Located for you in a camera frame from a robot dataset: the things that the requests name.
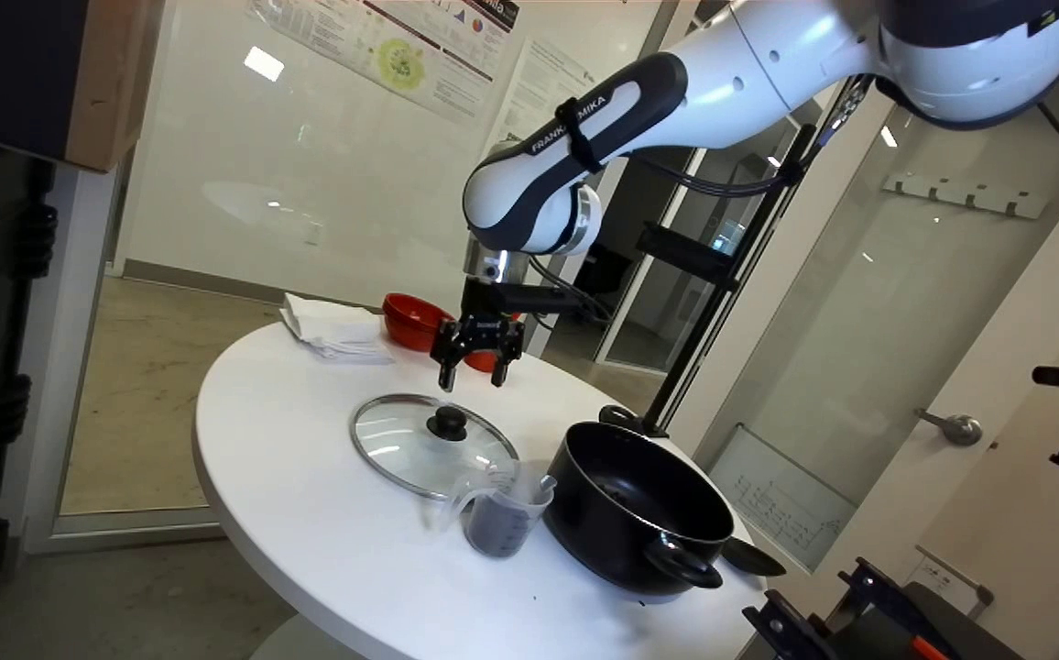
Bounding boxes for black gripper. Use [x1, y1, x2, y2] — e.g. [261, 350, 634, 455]
[432, 273, 530, 394]

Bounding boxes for glass lid with black knob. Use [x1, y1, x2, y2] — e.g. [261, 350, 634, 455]
[346, 388, 525, 503]

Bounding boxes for black cooking pot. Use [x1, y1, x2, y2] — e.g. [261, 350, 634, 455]
[543, 402, 739, 596]

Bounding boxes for red bowl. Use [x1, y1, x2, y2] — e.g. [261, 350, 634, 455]
[377, 289, 459, 355]

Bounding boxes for white folded cloth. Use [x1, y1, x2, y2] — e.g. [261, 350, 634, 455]
[274, 289, 394, 365]

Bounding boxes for clear measuring cup dark contents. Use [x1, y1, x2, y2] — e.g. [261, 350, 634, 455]
[447, 470, 562, 564]

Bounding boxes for black pole stand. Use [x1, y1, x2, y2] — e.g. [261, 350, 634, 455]
[596, 116, 829, 439]

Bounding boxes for white paper notice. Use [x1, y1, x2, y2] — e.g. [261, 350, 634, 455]
[498, 35, 606, 138]

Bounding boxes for printed wall poster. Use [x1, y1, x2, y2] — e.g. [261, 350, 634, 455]
[250, 0, 525, 125]

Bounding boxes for silver door handle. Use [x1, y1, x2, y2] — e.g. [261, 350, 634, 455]
[916, 405, 986, 452]

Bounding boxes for white coat hook rail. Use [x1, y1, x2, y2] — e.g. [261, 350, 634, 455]
[879, 172, 1053, 222]

